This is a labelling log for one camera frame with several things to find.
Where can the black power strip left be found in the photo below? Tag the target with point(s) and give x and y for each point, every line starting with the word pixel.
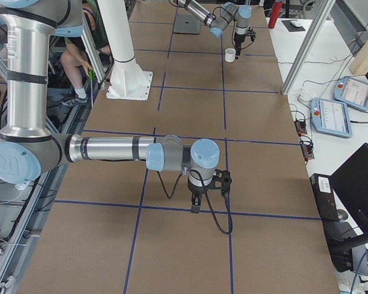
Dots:
pixel 300 126

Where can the black computer mouse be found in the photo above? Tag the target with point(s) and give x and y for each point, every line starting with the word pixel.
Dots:
pixel 296 23

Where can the black computer box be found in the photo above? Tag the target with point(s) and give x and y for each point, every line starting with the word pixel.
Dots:
pixel 324 197

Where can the person in green shirt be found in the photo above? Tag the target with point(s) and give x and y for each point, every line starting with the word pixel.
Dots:
pixel 75 57

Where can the white camera mast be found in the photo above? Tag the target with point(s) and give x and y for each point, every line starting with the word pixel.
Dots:
pixel 115 20

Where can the black monitor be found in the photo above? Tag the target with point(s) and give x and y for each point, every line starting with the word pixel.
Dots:
pixel 350 182

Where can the teach pendant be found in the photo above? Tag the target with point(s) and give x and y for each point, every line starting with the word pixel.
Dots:
pixel 331 117
pixel 353 92

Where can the aluminium frame post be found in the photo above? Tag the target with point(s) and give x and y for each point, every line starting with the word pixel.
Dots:
pixel 309 39

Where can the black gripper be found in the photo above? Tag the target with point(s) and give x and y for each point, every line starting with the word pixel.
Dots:
pixel 238 40
pixel 198 191

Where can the red bottle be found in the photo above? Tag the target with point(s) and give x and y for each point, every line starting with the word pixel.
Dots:
pixel 274 14

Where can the black power strip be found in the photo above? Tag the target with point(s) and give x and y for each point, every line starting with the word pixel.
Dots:
pixel 307 150
pixel 300 126

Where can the black power strip right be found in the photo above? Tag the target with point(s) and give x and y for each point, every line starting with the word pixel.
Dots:
pixel 307 150

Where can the grey closed laptop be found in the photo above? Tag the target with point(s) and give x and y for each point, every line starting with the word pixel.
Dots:
pixel 186 24

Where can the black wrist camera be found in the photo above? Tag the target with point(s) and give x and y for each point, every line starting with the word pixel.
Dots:
pixel 251 33
pixel 221 181

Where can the white metal base plate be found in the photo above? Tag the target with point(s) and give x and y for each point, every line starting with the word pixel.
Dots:
pixel 128 86

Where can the teach pendant far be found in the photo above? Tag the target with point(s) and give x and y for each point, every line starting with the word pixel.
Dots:
pixel 353 92

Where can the white plastic cup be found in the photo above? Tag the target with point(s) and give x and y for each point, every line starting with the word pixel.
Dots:
pixel 230 55

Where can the teach pendant near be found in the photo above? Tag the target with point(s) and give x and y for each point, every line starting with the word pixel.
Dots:
pixel 331 117

